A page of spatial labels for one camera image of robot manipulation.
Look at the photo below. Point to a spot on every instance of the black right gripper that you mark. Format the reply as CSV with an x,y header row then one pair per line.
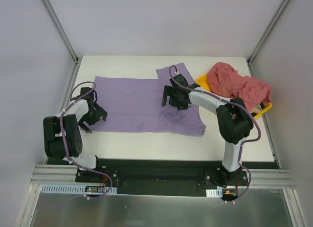
x,y
171,97

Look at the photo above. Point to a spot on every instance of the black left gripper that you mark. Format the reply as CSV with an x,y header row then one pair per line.
x,y
95,115

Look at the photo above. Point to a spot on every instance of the purple t shirt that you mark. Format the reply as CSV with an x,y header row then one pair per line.
x,y
134,106

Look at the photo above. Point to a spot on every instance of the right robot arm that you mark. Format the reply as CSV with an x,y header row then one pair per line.
x,y
234,120

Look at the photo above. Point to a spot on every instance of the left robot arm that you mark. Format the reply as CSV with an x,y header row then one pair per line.
x,y
62,132

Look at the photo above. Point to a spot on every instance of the yellow plastic tray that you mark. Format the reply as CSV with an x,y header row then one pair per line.
x,y
202,81

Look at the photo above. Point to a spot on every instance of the pink t shirt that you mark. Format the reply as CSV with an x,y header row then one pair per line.
x,y
225,81

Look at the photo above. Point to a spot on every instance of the white cloth in tray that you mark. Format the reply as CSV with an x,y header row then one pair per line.
x,y
257,109

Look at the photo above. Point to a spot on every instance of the green t shirt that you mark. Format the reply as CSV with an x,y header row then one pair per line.
x,y
262,105

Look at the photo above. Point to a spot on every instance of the left aluminium frame post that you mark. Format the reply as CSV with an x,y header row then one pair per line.
x,y
60,30

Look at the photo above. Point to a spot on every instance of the aluminium frame post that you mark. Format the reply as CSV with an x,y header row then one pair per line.
x,y
60,30
268,30

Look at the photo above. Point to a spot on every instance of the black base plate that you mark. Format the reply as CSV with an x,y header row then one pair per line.
x,y
163,177

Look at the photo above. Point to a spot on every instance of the white slotted cable duct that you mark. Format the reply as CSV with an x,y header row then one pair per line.
x,y
77,189

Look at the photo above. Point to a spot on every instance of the right aluminium frame post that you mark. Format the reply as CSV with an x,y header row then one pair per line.
x,y
268,30

